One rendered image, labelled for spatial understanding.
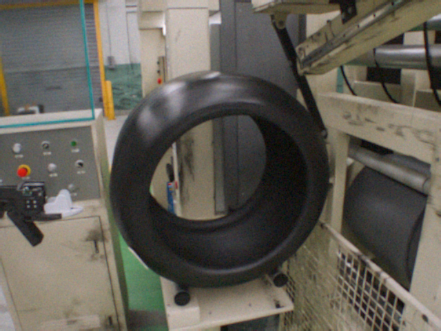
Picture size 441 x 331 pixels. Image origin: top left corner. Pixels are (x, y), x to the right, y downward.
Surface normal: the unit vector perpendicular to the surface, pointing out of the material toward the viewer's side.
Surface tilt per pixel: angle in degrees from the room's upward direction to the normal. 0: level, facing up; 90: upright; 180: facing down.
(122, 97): 90
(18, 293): 90
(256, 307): 0
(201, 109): 80
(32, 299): 90
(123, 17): 90
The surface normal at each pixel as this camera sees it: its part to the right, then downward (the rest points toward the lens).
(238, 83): 0.22, -0.51
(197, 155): 0.25, 0.29
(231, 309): -0.03, -0.95
